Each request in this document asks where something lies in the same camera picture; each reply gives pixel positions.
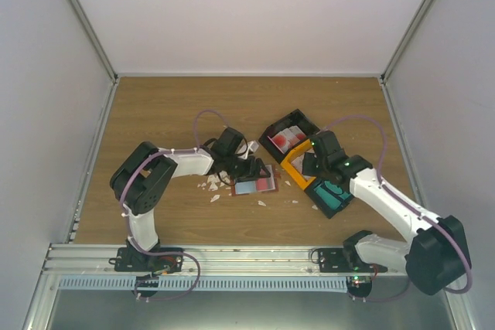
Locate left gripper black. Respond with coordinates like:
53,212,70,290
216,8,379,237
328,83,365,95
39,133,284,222
224,154,267,183

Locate brown leather card holder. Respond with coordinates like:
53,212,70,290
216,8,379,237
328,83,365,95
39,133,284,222
232,164,279,196

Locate cards in black bin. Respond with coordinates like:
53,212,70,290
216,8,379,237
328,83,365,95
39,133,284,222
271,125,306,153

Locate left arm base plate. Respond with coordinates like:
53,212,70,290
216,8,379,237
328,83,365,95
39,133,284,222
108,245,184,273

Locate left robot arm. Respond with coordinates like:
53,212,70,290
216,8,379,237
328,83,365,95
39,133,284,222
110,127,270,271

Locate yellow storage bin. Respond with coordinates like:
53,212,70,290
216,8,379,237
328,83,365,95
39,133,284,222
281,139,316,190

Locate card in yellow bin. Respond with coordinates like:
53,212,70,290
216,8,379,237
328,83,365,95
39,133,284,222
291,155,305,176

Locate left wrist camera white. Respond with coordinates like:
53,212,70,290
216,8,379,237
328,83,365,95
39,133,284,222
237,141,259,160

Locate red white credit card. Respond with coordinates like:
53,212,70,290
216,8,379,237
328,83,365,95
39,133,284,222
255,178,276,192

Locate black storage bin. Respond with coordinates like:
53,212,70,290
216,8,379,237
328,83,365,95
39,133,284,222
258,109,320,164

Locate black bin with teal item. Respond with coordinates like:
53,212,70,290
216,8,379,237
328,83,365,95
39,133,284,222
305,179,354,219

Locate grey slotted cable duct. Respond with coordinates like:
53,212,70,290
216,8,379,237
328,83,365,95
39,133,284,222
59,275,347,293

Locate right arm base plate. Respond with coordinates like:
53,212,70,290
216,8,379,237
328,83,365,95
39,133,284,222
309,247,387,274

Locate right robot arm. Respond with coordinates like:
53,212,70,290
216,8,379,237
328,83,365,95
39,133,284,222
302,131,473,295

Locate aluminium front rail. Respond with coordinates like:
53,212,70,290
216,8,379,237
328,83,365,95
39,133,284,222
42,243,461,277

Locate teal item in bin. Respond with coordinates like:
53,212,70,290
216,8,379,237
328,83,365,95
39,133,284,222
314,181,353,212

